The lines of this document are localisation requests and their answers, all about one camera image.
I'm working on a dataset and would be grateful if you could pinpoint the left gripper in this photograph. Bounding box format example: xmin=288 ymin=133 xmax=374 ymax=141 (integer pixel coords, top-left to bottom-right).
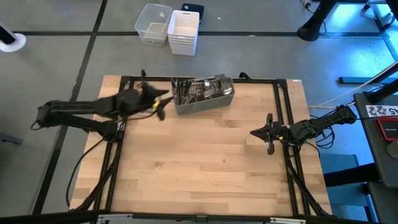
xmin=119 ymin=81 xmax=174 ymax=122

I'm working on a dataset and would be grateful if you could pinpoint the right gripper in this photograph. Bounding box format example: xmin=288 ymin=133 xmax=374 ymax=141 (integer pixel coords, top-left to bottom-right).
xmin=250 ymin=113 xmax=294 ymax=156

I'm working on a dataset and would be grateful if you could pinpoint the grey plastic cutlery basket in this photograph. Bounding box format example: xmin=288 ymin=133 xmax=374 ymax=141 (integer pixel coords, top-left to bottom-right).
xmin=171 ymin=73 xmax=236 ymax=116

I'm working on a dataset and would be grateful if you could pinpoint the white plastic bin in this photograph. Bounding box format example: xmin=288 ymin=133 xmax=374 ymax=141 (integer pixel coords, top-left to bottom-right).
xmin=167 ymin=10 xmax=201 ymax=57

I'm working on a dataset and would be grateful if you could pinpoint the clear plastic bin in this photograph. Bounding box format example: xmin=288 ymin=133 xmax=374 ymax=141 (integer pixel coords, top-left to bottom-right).
xmin=134 ymin=3 xmax=174 ymax=48

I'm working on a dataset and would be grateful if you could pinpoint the dark blue bin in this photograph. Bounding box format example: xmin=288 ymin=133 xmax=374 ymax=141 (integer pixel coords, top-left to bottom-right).
xmin=181 ymin=2 xmax=205 ymax=24

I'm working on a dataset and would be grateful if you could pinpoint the black floor bar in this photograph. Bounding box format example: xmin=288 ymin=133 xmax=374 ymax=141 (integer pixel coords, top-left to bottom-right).
xmin=338 ymin=61 xmax=398 ymax=85

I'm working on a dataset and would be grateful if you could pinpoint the dark side desk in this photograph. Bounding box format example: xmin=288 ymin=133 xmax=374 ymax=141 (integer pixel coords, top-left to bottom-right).
xmin=353 ymin=90 xmax=398 ymax=223

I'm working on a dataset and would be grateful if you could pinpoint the white printed label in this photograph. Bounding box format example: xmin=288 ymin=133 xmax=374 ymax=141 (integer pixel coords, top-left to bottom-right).
xmin=365 ymin=105 xmax=398 ymax=118

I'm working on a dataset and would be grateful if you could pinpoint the red tablet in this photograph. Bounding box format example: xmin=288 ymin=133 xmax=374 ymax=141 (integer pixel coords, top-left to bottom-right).
xmin=374 ymin=116 xmax=398 ymax=142

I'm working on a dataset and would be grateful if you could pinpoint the white round stand base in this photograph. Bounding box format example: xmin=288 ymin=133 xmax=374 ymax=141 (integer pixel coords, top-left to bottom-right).
xmin=0 ymin=23 xmax=27 ymax=54

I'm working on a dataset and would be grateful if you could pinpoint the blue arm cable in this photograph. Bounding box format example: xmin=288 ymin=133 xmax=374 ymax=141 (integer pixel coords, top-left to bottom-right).
xmin=315 ymin=126 xmax=336 ymax=149

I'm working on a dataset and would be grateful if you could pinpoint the white floor cable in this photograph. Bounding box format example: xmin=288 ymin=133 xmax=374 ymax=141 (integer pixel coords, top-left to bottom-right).
xmin=307 ymin=73 xmax=398 ymax=110

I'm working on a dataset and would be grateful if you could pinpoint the black pedestal leg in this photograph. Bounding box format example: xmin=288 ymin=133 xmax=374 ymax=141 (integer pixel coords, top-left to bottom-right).
xmin=297 ymin=0 xmax=339 ymax=42

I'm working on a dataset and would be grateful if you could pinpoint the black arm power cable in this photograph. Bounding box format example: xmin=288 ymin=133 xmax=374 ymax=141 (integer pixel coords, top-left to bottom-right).
xmin=65 ymin=138 xmax=106 ymax=208

